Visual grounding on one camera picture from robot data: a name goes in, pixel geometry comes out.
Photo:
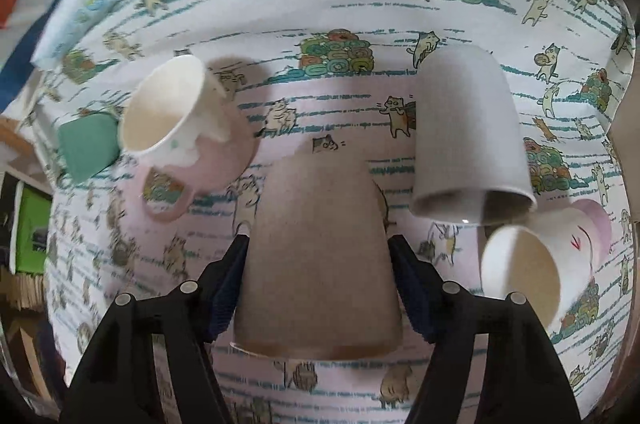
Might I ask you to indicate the wooden bed frame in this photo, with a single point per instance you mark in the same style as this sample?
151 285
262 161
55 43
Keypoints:
22 158

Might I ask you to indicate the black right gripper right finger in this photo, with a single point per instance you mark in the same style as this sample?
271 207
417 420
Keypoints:
524 380

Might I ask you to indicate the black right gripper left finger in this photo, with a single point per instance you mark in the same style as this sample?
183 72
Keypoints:
116 379

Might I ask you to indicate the small teal green cup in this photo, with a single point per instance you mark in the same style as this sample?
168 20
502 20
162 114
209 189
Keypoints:
88 145

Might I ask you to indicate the white pink mug right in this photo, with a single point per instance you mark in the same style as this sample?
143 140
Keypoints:
550 257

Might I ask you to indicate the cat pattern bed sheet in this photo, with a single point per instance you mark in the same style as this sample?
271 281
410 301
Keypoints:
338 75

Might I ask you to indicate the white grey tumbler cup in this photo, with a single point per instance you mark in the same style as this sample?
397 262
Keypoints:
471 166

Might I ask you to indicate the beige plastic cup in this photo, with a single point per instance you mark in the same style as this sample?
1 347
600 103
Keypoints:
318 282

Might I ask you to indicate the green box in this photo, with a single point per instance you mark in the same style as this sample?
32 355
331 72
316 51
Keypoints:
31 233

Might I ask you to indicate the pink cream handled mug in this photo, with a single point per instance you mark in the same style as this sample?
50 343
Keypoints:
181 123

